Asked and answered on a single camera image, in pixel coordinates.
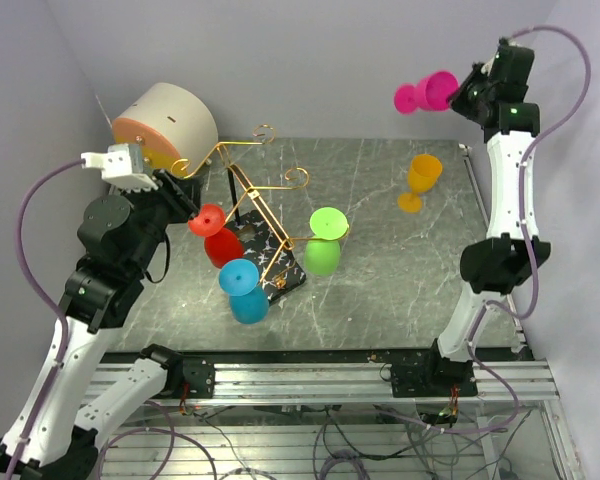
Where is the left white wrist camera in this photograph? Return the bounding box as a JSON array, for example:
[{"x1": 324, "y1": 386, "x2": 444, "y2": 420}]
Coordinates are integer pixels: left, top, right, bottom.
[{"x1": 81, "y1": 143, "x2": 158, "y2": 192}]

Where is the round beige drawer cabinet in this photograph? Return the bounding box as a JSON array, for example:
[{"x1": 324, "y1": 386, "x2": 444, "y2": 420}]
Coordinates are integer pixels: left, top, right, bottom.
[{"x1": 112, "y1": 82, "x2": 219, "y2": 178}]

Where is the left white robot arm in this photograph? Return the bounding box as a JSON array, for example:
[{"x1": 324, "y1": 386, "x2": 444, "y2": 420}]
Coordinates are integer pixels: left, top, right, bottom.
[{"x1": 0, "y1": 170, "x2": 201, "y2": 479}]

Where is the magenta plastic wine glass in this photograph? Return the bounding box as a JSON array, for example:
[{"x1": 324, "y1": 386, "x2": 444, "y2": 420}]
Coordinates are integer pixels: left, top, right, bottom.
[{"x1": 393, "y1": 70, "x2": 459, "y2": 115}]

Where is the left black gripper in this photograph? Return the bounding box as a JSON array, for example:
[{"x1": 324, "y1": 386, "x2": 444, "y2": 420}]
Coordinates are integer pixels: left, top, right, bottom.
[{"x1": 118, "y1": 166, "x2": 205, "y2": 273}]

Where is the blue plastic wine glass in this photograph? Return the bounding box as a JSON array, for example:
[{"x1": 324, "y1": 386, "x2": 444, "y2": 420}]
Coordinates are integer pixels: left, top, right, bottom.
[{"x1": 219, "y1": 258, "x2": 269, "y2": 325}]

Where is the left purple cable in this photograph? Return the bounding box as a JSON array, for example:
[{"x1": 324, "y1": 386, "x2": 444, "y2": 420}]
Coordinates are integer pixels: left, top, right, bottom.
[{"x1": 2, "y1": 160, "x2": 89, "y2": 480}]

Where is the red plastic wine glass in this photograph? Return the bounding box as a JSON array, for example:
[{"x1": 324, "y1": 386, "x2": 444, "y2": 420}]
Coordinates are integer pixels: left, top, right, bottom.
[{"x1": 188, "y1": 204, "x2": 244, "y2": 269}]

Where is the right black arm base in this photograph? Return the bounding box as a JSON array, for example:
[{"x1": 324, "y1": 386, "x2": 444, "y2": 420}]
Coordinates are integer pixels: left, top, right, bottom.
[{"x1": 379, "y1": 362, "x2": 478, "y2": 398}]

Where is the aluminium rail frame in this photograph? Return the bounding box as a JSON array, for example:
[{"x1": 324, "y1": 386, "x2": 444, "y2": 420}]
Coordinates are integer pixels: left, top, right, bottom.
[{"x1": 29, "y1": 362, "x2": 566, "y2": 480}]

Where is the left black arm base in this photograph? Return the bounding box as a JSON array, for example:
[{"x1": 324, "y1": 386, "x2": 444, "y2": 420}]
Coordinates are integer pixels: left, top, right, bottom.
[{"x1": 158, "y1": 355, "x2": 216, "y2": 399}]

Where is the orange plastic wine glass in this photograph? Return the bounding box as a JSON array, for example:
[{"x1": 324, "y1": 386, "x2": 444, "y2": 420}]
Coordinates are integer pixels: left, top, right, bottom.
[{"x1": 397, "y1": 154, "x2": 443, "y2": 213}]

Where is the green plastic wine glass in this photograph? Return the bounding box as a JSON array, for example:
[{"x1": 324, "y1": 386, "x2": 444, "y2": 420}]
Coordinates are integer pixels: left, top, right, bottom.
[{"x1": 304, "y1": 207, "x2": 349, "y2": 276}]

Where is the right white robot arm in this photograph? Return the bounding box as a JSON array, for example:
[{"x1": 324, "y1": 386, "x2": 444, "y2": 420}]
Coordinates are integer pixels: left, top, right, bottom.
[{"x1": 420, "y1": 39, "x2": 551, "y2": 396}]

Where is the gold wire wine glass rack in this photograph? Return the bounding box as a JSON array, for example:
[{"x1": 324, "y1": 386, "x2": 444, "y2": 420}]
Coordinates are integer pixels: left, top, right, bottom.
[{"x1": 169, "y1": 123, "x2": 311, "y2": 304}]

